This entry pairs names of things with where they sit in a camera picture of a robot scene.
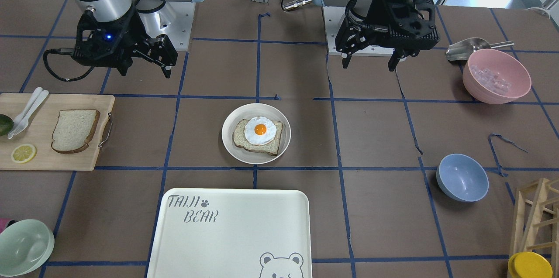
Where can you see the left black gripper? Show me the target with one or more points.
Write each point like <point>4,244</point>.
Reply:
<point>369,22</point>

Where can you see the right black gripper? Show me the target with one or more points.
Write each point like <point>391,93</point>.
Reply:
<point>133,39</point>

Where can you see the bread slice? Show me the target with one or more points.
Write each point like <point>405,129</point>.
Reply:
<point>271,148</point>
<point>74,130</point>

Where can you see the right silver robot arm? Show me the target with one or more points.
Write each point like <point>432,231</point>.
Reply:
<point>105,11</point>

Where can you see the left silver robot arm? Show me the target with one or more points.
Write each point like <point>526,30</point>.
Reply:
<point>353,9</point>

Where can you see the white round plate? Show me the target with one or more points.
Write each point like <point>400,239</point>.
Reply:
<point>249,111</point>

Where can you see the bread slice under egg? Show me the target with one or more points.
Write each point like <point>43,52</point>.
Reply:
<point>271,148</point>

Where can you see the metal scoop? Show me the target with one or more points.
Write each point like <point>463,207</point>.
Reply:
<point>462,50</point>

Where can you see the pink bowl with ice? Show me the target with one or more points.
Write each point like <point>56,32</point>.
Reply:
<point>495,77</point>

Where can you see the wooden cutting board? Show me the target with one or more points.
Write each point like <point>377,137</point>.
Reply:
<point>40,129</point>

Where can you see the white plastic fork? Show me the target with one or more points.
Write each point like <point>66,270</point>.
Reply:
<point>20,116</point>

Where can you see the white plastic spoon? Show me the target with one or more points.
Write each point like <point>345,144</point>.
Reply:
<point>38,99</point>

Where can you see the fried egg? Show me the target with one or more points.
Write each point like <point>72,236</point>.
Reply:
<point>260,130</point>

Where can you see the green avocado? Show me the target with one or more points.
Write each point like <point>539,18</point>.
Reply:
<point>6,125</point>

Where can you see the lemon slice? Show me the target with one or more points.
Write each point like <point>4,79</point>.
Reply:
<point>23,153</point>

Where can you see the blue bowl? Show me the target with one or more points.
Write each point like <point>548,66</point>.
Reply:
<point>462,178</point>

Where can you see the cream bear tray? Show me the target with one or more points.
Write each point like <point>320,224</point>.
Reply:
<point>232,233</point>

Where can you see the pink cloth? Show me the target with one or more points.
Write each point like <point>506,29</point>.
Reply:
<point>5,223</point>

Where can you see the green bowl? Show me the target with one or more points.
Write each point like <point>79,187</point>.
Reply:
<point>24,247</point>

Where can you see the wooden rack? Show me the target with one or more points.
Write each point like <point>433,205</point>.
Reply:
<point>536,206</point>

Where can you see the yellow lid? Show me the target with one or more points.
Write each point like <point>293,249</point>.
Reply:
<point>529,265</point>

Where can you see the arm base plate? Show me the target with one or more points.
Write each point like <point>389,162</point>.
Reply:
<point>333,18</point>
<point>175,20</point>

